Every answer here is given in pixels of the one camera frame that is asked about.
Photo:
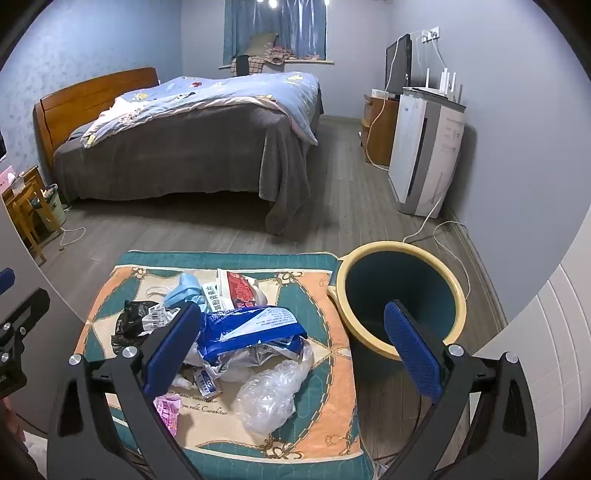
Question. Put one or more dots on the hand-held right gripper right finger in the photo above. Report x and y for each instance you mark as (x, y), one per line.
(411, 350)

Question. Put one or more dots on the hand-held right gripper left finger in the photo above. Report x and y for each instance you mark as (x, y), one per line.
(173, 350)

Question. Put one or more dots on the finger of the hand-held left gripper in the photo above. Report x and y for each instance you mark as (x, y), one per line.
(5, 280)
(23, 318)

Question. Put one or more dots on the small white bottle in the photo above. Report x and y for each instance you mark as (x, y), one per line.
(182, 381)

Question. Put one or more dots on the clear wrapper with barcode label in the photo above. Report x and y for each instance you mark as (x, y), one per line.
(159, 318)

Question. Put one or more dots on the black plastic bag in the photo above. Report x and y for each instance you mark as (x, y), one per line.
(129, 323)

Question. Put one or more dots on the pink packet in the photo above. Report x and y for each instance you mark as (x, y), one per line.
(167, 413)

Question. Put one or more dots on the light blue wrapper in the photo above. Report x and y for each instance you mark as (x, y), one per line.
(184, 288)

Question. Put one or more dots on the small white medicine box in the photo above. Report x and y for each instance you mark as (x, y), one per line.
(214, 297)

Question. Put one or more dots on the teal bucket with yellow rim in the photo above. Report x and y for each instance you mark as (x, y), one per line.
(364, 295)

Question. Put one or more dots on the blue and white plastic bag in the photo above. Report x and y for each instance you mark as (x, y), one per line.
(249, 327)

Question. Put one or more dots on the red and white packet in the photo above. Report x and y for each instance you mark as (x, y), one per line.
(242, 288)

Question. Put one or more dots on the clear plastic bag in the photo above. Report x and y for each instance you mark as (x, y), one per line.
(270, 397)

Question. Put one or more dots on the person's left hand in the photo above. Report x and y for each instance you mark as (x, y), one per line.
(10, 422)

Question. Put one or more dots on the wooden side table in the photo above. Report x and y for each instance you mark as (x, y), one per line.
(21, 207)

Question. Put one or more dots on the green and white bin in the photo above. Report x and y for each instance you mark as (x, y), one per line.
(48, 210)

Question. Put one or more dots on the teal and orange patterned mat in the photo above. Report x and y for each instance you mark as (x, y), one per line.
(318, 323)

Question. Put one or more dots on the pink tissue box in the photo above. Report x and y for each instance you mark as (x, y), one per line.
(7, 179)

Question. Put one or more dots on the white panelled door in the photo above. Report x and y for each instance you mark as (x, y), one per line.
(545, 369)

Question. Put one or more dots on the white air purifier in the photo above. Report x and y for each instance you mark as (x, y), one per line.
(415, 147)

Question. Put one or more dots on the bed with grey blanket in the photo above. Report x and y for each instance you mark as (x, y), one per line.
(194, 147)

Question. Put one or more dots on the wooden bed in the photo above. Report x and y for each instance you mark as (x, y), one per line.
(92, 92)

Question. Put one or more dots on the wooden cabinet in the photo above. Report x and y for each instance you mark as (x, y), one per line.
(381, 134)

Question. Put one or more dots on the flat white box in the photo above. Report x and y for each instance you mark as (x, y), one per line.
(383, 93)

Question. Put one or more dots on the white router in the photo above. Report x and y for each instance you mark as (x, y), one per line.
(443, 90)

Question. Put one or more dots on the blue printed duvet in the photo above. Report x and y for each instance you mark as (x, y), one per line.
(221, 90)

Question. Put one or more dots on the black television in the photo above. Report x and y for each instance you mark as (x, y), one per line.
(399, 64)

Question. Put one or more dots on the black chair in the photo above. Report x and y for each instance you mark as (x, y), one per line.
(242, 65)

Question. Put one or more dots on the window sill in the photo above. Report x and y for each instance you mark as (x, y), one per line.
(323, 61)

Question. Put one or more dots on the plaid cloth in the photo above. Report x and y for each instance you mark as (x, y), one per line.
(272, 57)

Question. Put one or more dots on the olive pillow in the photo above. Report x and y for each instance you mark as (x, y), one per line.
(263, 44)

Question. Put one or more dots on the blue curtain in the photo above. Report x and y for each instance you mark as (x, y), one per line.
(277, 27)

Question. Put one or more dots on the white wall outlet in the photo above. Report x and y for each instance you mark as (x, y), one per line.
(431, 34)

